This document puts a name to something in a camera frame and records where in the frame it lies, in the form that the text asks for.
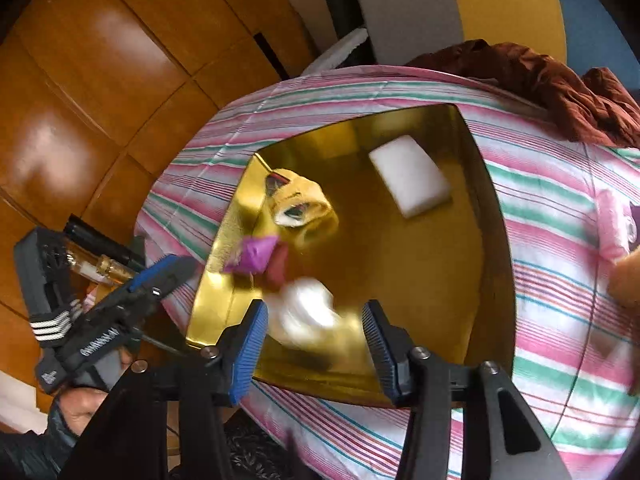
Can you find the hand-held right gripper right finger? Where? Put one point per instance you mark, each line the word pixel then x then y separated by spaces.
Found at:
pixel 376 347

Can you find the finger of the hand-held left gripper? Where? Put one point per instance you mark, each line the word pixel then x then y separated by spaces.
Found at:
pixel 165 272
pixel 107 240

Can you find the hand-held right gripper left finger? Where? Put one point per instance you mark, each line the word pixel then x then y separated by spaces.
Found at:
pixel 250 352

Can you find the small glass bottle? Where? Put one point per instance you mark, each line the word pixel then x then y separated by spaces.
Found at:
pixel 102 266

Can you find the white plastic wrapper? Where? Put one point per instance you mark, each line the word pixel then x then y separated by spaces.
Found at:
pixel 305 310

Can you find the gold box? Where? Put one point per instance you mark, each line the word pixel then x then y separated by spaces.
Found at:
pixel 425 260

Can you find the person's left forearm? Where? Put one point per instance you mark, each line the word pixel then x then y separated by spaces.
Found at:
pixel 30 452

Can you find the person's left hand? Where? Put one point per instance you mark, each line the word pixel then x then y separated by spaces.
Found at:
pixel 80 407

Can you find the purple packet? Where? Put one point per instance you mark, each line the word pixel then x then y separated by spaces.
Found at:
pixel 252 255

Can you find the dark patterned cloth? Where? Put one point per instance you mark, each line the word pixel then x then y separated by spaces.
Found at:
pixel 252 452

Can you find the yellow printed cloth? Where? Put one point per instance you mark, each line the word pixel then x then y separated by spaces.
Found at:
pixel 300 200

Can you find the white sponge block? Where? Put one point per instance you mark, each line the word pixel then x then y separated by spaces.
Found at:
pixel 410 175

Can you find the striped bedsheet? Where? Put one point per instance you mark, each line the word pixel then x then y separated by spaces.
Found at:
pixel 550 240

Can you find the yellow sponge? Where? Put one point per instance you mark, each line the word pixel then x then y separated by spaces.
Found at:
pixel 626 280

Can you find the pink soft roll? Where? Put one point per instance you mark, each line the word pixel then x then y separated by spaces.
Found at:
pixel 612 225

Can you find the brown red cloth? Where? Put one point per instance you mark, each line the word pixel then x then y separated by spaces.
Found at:
pixel 545 85

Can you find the grey yellow blue chair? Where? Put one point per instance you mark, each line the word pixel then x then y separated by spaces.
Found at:
pixel 425 5

